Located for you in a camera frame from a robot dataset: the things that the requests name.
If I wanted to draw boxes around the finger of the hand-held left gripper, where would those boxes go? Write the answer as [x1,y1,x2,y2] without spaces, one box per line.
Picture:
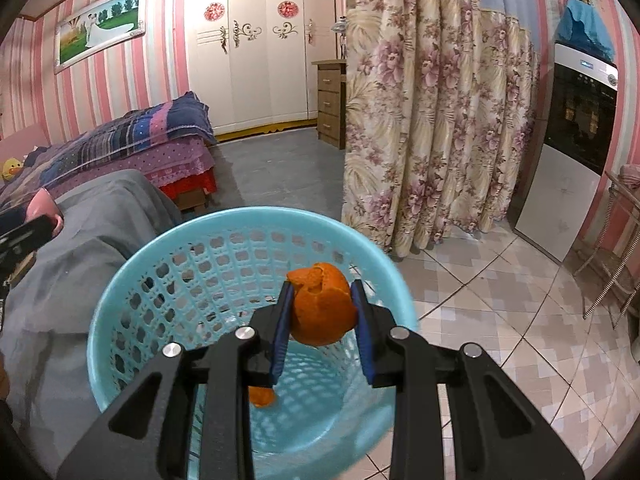
[0,215,56,262]

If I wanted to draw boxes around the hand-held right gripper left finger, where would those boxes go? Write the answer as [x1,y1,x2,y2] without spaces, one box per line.
[56,281,297,480]

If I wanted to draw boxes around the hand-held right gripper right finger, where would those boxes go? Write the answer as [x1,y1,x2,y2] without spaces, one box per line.
[349,280,586,480]

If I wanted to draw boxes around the large orange peel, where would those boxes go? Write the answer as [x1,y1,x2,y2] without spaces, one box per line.
[286,261,360,347]

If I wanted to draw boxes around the light blue plastic mesh basket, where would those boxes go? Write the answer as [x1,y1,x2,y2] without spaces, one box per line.
[86,206,418,480]

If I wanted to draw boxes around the pink pig mug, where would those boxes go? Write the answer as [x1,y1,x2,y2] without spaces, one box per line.
[27,189,65,236]

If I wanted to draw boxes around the small orange peel piece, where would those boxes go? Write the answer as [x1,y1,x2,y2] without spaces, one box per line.
[248,385,277,409]

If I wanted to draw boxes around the grey table cloth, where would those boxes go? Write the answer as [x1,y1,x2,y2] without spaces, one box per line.
[0,169,183,480]

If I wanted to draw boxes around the plaid patchwork quilt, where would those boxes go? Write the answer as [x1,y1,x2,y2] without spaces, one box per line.
[0,91,216,211]

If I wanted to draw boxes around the bed with purple sheet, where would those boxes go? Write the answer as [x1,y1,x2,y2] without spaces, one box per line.
[0,91,219,213]

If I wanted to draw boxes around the floral curtain with blue top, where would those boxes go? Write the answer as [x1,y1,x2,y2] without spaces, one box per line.
[341,0,541,261]

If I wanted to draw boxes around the wooden desk with drawers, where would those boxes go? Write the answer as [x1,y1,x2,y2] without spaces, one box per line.
[311,59,347,151]

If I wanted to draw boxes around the white cabinet with glass door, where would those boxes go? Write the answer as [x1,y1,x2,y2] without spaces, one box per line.
[510,42,620,263]

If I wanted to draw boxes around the white ornate wardrobe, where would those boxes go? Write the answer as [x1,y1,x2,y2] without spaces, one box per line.
[187,0,346,137]

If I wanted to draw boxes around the table lamp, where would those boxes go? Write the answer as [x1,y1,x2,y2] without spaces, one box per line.
[332,17,348,61]

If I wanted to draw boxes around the blue cloth cover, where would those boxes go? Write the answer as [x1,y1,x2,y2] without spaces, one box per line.
[554,0,617,63]

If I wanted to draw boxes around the framed wedding wall picture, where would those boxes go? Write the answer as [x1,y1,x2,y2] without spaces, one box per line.
[52,0,148,73]

